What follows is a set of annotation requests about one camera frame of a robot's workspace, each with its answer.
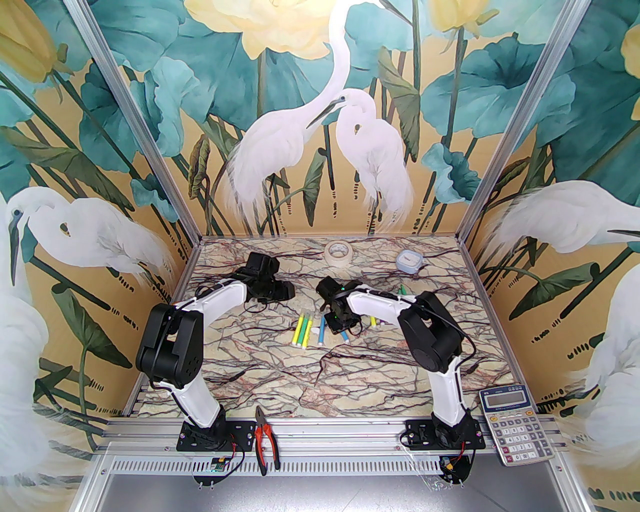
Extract beige masking tape roll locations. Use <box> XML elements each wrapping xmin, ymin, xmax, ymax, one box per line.
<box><xmin>324</xmin><ymin>241</ymin><xmax>355</xmax><ymax>266</ymax></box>

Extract perforated grey metal panel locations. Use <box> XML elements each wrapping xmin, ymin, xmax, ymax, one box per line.
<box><xmin>75</xmin><ymin>455</ymin><xmax>586</xmax><ymax>512</ymax></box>

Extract grey desk calculator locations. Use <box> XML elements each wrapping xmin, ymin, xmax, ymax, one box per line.
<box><xmin>478</xmin><ymin>383</ymin><xmax>557</xmax><ymax>467</ymax></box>

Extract aluminium frame rail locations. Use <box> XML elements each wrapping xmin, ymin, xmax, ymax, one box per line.
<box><xmin>97</xmin><ymin>417</ymin><xmax>571</xmax><ymax>456</ymax></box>

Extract red handled pliers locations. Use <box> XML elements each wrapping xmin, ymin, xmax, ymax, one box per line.
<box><xmin>254</xmin><ymin>405</ymin><xmax>282</xmax><ymax>477</ymax></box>

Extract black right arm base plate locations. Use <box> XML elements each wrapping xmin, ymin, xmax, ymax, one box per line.
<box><xmin>404</xmin><ymin>419</ymin><xmax>487</xmax><ymax>451</ymax></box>

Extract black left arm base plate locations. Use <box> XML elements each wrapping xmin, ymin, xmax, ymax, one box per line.
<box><xmin>177</xmin><ymin>419</ymin><xmax>256</xmax><ymax>452</ymax></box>

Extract black mount with yellow connector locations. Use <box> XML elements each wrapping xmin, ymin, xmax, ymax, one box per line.
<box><xmin>440</xmin><ymin>455</ymin><xmax>473</xmax><ymax>483</ymax></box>

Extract aluminium frame post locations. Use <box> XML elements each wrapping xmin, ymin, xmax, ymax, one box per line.
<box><xmin>457</xmin><ymin>0</ymin><xmax>593</xmax><ymax>241</ymax></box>
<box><xmin>65</xmin><ymin>0</ymin><xmax>203</xmax><ymax>241</ymax></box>

